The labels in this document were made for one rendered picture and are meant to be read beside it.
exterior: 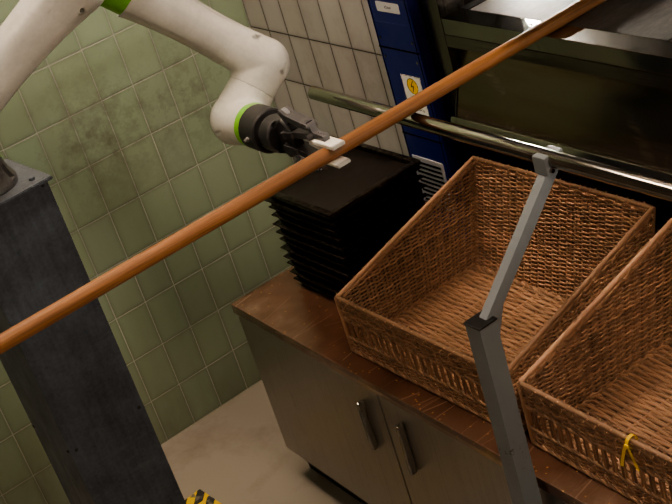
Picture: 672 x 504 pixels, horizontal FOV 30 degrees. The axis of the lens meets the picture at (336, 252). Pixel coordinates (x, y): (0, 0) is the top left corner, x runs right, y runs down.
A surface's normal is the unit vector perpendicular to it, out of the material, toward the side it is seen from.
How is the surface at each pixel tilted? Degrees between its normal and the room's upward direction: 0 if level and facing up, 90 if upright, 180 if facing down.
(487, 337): 90
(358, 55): 90
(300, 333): 0
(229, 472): 0
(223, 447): 0
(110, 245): 90
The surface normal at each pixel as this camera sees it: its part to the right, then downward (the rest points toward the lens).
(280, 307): -0.26, -0.84
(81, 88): 0.57, 0.25
